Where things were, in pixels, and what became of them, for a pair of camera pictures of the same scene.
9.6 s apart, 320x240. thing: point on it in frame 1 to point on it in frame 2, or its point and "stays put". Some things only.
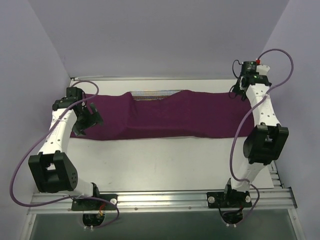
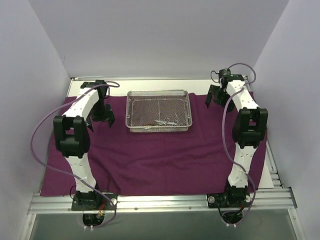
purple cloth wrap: x=196 y=113 to x=197 y=162
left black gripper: x=88 y=119 to x=100 y=117
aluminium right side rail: x=275 y=179 stays put
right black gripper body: x=236 y=90 to x=216 y=93
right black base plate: x=229 y=198 stays put
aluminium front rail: x=269 y=199 stays put
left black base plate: x=86 y=204 stays put
